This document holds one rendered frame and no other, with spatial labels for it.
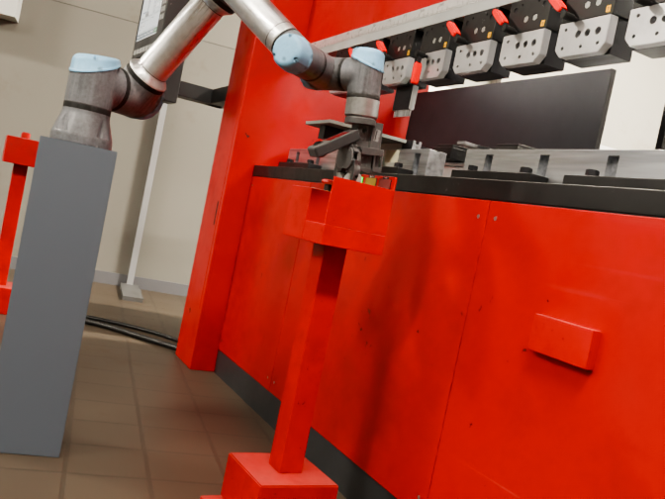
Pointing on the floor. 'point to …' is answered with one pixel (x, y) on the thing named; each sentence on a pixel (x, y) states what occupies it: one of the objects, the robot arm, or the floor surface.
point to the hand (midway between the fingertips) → (340, 206)
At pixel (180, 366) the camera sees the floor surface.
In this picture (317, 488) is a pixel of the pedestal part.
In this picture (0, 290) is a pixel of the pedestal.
